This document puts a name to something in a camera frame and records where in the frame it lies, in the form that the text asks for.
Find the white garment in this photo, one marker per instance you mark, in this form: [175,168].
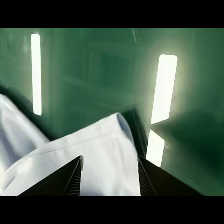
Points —
[106,156]

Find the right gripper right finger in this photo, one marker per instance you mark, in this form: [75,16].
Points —
[160,181]

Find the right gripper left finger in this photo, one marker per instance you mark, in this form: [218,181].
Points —
[63,181]

